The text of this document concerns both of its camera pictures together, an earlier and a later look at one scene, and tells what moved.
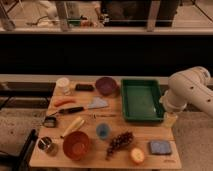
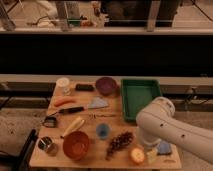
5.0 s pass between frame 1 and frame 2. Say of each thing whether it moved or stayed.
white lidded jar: stayed
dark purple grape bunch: stayed
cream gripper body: moved
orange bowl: stayed
